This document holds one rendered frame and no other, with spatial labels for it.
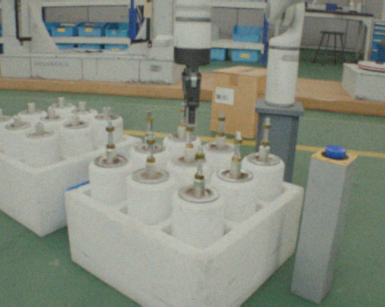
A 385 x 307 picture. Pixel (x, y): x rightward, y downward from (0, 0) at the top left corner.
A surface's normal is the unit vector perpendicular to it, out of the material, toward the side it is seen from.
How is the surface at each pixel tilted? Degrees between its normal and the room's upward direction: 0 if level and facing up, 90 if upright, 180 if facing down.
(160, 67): 90
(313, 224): 90
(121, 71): 90
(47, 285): 0
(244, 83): 90
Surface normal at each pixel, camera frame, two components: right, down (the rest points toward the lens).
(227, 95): -0.56, 0.26
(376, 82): -0.20, 0.32
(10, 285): 0.03, -0.95
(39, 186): 0.80, 0.21
